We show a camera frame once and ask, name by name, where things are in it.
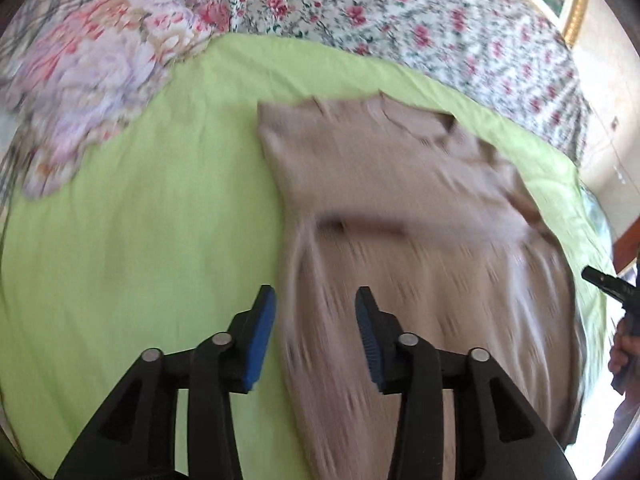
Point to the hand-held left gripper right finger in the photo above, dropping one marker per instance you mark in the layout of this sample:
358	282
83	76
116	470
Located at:
368	342

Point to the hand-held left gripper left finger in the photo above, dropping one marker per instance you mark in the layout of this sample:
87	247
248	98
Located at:
260	340

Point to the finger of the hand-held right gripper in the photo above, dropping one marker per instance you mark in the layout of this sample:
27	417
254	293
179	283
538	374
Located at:
607	281

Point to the beige knit dress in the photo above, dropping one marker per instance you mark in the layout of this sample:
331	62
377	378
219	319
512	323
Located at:
415	240

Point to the person's right hand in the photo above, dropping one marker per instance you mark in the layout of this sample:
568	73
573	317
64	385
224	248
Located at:
625	350

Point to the light green bed sheet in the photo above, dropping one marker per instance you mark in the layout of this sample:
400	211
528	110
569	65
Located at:
150	260

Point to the pastel flower print pillow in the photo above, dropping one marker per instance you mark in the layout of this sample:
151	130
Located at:
95	80

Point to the floral quilt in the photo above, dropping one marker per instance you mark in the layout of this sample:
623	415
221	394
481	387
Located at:
425	20

